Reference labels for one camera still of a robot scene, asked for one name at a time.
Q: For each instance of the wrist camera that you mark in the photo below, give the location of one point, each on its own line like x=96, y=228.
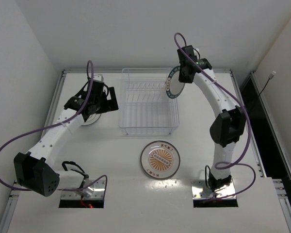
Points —
x=98, y=78
x=197, y=51

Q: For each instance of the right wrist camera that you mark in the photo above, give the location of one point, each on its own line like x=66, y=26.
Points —
x=197, y=51

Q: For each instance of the metal base plate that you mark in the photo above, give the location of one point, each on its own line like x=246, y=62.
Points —
x=201, y=192
x=93, y=192

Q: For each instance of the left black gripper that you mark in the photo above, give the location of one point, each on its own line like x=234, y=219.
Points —
x=107, y=101

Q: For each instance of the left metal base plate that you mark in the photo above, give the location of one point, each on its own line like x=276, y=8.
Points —
x=93, y=192

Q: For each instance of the orange sunburst plate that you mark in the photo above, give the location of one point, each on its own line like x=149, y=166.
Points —
x=160, y=160

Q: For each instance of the clear wire dish rack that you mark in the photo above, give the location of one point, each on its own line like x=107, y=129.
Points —
x=144, y=107

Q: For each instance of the green rimmed white plate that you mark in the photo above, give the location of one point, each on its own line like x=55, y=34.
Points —
x=92, y=119

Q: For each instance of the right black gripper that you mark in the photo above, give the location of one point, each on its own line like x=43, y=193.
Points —
x=184, y=73

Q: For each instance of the blue rimmed white plate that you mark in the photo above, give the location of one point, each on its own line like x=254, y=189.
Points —
x=173, y=86

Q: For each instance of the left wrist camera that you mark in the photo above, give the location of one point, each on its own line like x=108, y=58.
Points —
x=98, y=78

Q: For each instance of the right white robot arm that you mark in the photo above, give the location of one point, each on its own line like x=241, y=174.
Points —
x=229, y=121

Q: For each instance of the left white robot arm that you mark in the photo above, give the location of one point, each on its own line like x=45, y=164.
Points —
x=34, y=169

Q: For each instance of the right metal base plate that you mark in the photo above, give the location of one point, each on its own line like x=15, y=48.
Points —
x=201, y=192

